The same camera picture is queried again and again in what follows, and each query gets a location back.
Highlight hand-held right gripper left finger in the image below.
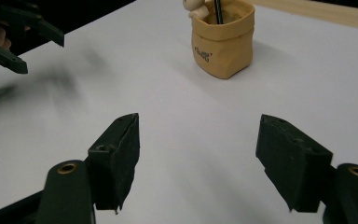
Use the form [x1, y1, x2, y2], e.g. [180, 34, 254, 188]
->
[87, 112, 141, 216]

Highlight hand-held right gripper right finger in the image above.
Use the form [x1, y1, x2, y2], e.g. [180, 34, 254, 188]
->
[255, 113, 335, 214]

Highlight tan pen holder with figurine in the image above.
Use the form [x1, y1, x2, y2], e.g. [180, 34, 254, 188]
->
[181, 0, 256, 80]

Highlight black pen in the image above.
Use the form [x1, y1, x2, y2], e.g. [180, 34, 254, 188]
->
[213, 0, 225, 25]

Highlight white table board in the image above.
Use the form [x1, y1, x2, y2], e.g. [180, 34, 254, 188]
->
[0, 0, 358, 224]

